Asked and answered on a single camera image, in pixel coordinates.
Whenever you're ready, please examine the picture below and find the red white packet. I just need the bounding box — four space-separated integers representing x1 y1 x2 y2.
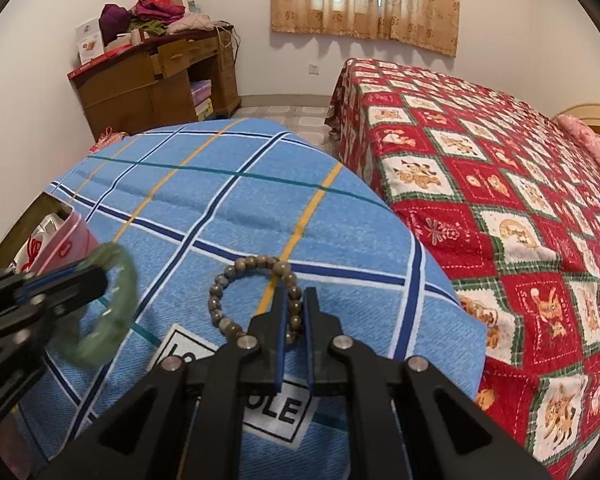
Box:
14 212 69 274

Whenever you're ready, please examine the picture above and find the purple box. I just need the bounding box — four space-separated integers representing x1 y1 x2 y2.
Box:
188 78 214 106

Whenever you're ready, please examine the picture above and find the purple garment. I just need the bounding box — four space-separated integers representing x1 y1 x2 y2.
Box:
98 3 131 44

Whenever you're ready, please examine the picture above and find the beige patterned curtain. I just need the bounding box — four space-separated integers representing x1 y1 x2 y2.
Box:
270 0 461 57

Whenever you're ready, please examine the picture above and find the red patterned bed quilt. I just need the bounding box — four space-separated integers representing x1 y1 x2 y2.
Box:
325 57 600 480

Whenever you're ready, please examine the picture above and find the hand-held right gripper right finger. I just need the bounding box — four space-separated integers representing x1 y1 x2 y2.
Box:
304 287 551 480

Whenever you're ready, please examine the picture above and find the blue plaid cloth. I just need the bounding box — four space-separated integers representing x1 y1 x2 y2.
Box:
10 117 489 480

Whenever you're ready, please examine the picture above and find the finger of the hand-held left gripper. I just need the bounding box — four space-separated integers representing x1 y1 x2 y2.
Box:
30 265 110 319
0 267 81 301

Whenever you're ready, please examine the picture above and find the magenta clothes pile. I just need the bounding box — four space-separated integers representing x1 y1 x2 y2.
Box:
132 0 187 24

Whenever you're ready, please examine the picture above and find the wooden desk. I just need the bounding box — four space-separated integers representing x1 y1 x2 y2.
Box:
67 24 242 144

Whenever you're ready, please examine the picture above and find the pink quilted cloth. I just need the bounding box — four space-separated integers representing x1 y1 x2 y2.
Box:
165 13 216 35

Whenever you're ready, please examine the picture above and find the flat red box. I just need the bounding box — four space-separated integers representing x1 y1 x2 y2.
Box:
67 44 132 81

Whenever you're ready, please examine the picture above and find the pink pillow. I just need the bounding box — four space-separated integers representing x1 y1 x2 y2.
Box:
552 113 600 187

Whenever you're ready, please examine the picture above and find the green cloth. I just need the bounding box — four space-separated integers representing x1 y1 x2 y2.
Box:
130 19 167 39

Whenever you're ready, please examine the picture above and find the pink tin box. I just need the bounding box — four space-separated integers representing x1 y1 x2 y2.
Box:
0 192 102 277

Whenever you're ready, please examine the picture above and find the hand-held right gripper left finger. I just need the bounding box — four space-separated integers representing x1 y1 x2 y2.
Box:
40 285 290 480

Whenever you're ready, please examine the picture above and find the wooden headboard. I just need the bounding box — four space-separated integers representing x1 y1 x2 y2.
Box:
552 103 600 150

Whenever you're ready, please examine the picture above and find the brown bead bracelet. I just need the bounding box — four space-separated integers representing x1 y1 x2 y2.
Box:
207 254 304 347

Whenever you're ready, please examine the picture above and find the green jade bracelet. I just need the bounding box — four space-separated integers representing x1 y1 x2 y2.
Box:
54 242 140 369

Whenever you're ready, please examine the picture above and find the white cardboard box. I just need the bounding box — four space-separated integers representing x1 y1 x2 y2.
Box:
74 17 105 66

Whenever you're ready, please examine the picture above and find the red patterned bag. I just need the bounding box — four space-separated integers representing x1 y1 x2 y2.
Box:
89 127 130 154

